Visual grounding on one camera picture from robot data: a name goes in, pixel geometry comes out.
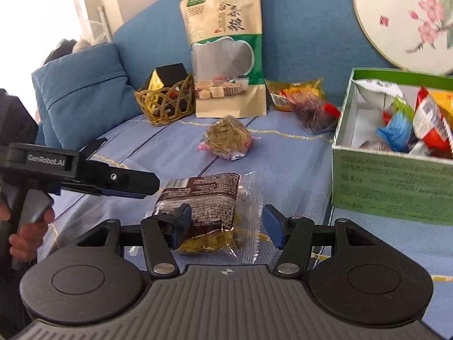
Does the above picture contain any dark cloth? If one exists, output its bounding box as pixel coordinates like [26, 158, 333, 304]
[45, 38, 91, 62]

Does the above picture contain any round floral fabric fan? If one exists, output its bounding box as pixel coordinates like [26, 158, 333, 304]
[353, 0, 453, 76]

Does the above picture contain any yellow clear snack packet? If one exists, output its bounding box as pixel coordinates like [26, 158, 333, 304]
[265, 77, 326, 112]

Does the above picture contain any black yellow small carton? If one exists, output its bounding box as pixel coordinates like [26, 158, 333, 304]
[148, 63, 189, 111]

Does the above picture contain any light blue stitched blanket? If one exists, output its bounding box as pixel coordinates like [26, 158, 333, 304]
[37, 108, 453, 337]

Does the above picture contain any white crimped snack packet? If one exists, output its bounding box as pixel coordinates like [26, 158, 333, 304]
[355, 78, 405, 114]

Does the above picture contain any blue snack packet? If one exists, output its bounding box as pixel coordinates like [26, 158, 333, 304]
[376, 111, 419, 154]

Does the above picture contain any person's left hand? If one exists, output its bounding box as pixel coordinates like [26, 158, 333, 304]
[0, 198, 56, 263]

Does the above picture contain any green small snack packet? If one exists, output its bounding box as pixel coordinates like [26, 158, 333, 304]
[392, 95, 415, 122]

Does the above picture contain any blue sofa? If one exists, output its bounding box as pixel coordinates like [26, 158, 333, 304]
[35, 0, 453, 143]

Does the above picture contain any orange white-label snack packet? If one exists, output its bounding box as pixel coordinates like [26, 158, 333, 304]
[412, 88, 453, 150]

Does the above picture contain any dark red-end snack packet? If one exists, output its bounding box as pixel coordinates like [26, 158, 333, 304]
[283, 92, 341, 135]

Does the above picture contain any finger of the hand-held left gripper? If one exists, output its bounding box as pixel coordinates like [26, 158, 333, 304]
[85, 167, 161, 199]
[80, 137, 108, 160]

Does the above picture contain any clear brown-label chip packet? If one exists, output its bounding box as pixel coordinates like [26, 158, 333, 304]
[145, 171, 264, 265]

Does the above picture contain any woven wicker basket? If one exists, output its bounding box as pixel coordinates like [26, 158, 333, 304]
[134, 73, 196, 127]

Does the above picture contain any blue pillow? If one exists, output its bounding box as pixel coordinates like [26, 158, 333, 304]
[31, 42, 143, 150]

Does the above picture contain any white wire rack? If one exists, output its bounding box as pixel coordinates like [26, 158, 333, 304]
[87, 5, 116, 45]

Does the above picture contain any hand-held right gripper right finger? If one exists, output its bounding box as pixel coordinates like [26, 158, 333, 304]
[262, 204, 376, 277]

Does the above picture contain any green cardboard box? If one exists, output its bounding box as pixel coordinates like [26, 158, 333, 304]
[332, 68, 453, 226]

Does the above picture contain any large beige green grain pouch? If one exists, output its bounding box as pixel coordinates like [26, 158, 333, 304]
[180, 0, 268, 118]

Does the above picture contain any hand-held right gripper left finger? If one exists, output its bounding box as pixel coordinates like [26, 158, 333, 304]
[75, 203, 193, 279]

